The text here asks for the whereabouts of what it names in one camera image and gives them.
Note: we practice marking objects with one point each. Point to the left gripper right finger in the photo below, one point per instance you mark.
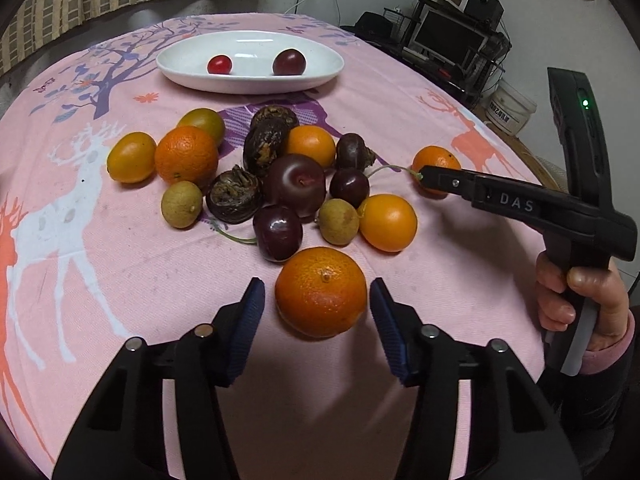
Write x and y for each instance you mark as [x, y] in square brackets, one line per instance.
[513, 434]

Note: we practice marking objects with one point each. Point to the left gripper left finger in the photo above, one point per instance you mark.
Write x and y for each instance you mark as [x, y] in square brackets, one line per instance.
[119, 433]

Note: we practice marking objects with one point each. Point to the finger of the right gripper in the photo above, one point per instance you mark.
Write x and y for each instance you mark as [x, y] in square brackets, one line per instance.
[446, 180]

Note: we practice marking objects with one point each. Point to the smooth orange kumquat front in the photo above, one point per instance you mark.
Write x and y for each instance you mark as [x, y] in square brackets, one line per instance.
[388, 222]

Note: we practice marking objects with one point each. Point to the large front orange mandarin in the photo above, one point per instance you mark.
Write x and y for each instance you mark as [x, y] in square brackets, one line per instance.
[321, 292]

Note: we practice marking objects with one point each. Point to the dark cherry with stem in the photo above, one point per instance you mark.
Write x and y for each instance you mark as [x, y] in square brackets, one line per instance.
[278, 233]

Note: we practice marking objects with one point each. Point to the right hand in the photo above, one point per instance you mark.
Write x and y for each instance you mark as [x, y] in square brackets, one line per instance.
[604, 287]

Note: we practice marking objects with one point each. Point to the white plastic bucket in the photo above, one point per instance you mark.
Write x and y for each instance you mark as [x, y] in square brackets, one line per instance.
[508, 109]

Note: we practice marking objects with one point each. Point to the pink right sleeve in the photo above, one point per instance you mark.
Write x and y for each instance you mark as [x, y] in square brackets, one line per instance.
[595, 362]

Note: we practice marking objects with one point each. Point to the small dark cherry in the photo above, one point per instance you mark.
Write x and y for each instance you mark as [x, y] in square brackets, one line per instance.
[353, 186]

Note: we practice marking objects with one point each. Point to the longan right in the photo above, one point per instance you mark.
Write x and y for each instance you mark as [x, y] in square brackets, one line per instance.
[338, 222]

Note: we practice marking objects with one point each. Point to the orange kumquat centre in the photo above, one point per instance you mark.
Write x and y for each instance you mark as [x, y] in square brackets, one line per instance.
[314, 142]

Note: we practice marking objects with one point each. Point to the large dark plum centre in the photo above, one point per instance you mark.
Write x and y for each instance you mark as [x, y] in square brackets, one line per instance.
[298, 182]

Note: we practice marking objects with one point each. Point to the black speaker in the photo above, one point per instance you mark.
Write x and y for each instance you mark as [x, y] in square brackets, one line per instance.
[489, 12]

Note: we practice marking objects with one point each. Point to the water chestnut middle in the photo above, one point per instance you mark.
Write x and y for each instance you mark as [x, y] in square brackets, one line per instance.
[265, 142]

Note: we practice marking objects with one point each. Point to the dark plum on plate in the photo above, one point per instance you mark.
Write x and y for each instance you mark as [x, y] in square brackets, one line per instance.
[289, 62]

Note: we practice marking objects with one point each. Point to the water chestnut lower left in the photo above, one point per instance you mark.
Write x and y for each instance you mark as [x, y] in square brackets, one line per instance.
[234, 196]

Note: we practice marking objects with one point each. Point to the white oval plate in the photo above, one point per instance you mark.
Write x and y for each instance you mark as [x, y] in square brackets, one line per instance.
[252, 53]

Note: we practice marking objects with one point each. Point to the greenish yellow kumquat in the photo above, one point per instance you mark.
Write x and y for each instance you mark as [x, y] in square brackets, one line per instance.
[207, 120]

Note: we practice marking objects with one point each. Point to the pink deer tablecloth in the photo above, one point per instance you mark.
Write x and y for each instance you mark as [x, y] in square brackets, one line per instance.
[85, 261]

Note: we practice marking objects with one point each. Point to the red cherry tomato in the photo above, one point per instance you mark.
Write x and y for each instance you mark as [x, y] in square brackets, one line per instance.
[219, 65]

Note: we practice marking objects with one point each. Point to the textured mandarin left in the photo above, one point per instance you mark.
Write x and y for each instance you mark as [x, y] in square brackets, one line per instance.
[187, 153]

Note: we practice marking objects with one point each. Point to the yellow-orange kumquat far left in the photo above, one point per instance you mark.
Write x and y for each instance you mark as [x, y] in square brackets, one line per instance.
[132, 158]

